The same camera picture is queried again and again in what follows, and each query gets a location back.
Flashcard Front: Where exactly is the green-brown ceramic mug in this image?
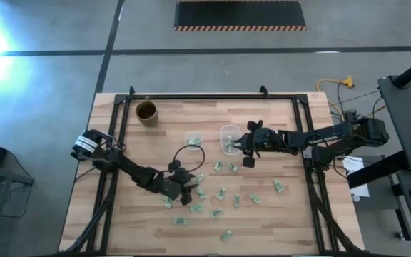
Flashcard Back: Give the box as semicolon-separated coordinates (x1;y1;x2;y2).
135;95;160;127

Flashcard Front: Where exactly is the black aluminium table frame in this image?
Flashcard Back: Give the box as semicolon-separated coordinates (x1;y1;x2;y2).
62;84;370;257

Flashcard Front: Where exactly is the black support beam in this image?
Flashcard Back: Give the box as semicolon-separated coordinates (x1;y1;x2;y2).
347;150;410;189

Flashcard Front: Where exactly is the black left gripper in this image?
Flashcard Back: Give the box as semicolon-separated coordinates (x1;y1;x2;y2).
161;160;198;206

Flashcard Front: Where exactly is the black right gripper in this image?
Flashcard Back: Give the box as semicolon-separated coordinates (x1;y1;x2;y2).
232;120;281;168

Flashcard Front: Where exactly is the black left wrist camera cable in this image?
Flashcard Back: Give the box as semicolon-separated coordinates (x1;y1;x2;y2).
172;143;206;174

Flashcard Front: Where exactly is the grey desk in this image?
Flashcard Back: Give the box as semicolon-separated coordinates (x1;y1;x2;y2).
377;73;411;173

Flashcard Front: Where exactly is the white paper sheet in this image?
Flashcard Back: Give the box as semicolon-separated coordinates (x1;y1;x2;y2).
342;156;370;199

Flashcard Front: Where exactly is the small clear plastic container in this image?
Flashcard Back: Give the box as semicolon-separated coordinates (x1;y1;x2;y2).
184;131;204;153

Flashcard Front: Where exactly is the large clear plastic container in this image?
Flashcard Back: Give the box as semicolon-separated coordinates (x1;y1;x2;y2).
220;124;244;156

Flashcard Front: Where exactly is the black hazard-striped floor mat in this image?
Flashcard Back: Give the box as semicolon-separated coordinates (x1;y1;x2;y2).
173;0;308;32

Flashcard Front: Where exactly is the yellow extension cord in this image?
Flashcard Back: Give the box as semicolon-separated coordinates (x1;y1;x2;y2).
315;75;355;119

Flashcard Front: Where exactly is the grey side stand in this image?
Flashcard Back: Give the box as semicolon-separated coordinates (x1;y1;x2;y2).
0;160;35;218

